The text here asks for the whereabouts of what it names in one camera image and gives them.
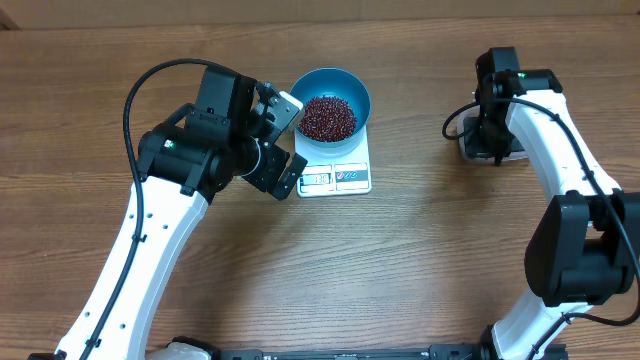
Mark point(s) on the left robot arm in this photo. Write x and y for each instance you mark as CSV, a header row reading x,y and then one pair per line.
x,y
177,168

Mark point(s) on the blue plastic bowl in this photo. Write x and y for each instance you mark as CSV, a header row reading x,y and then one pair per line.
x,y
339,83

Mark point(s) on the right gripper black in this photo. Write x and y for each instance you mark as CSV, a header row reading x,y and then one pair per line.
x,y
488,145

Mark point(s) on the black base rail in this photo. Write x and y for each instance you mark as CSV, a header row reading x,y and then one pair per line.
x,y
178,350

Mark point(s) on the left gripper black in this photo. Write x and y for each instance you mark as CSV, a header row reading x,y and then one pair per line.
x,y
273,167

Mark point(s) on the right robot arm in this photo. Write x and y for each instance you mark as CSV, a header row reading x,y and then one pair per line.
x,y
585,248

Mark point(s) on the red beans in bowl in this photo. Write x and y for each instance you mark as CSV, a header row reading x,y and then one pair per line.
x,y
328,119

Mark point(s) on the clear plastic container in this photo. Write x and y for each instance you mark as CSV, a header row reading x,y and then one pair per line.
x,y
472,149

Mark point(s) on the white digital kitchen scale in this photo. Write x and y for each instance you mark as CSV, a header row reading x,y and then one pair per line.
x,y
336,168

